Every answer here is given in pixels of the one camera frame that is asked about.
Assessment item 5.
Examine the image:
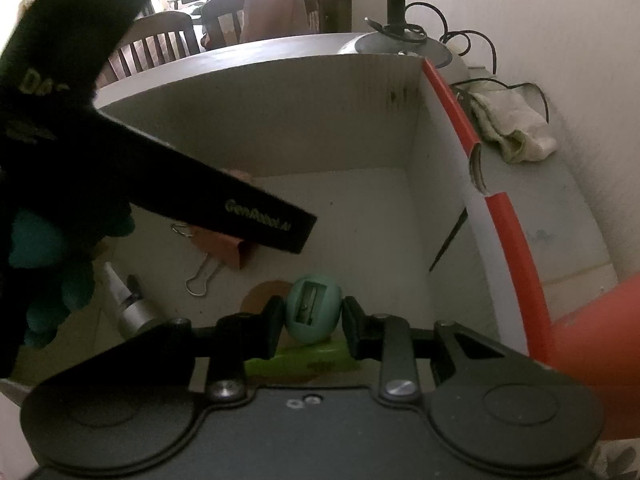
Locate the red binder clip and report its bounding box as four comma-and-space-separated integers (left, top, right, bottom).
170, 220, 256, 297

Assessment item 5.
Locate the person's left hand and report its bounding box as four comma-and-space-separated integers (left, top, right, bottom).
9, 204, 135, 350

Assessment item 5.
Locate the grey desk lamp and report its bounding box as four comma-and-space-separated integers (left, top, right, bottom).
337, 0, 468, 83

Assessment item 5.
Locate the teal pencil sharpener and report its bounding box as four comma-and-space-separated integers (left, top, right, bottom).
285, 274, 345, 346

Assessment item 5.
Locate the orange-red water bottle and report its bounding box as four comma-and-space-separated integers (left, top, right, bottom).
542, 272, 640, 443

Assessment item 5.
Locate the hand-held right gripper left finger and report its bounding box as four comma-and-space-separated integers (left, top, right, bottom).
122, 295, 286, 404

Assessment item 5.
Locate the black lamp cable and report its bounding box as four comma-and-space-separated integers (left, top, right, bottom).
365, 2, 551, 126

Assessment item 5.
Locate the pink cloth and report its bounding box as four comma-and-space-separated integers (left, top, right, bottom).
240, 0, 311, 43

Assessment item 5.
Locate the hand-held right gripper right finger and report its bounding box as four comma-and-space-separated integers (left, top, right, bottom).
341, 296, 538, 403

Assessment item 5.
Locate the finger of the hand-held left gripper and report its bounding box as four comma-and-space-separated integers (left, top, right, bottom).
92, 105, 319, 256

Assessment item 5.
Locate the pink round object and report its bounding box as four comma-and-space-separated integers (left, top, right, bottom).
240, 280, 293, 317

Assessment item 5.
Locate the red cardboard box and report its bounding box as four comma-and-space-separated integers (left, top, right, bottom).
0, 52, 556, 401

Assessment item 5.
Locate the green highlighter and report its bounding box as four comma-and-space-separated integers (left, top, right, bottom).
245, 337, 358, 376

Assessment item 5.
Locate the white cloth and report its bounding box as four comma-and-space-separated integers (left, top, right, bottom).
467, 80, 558, 163

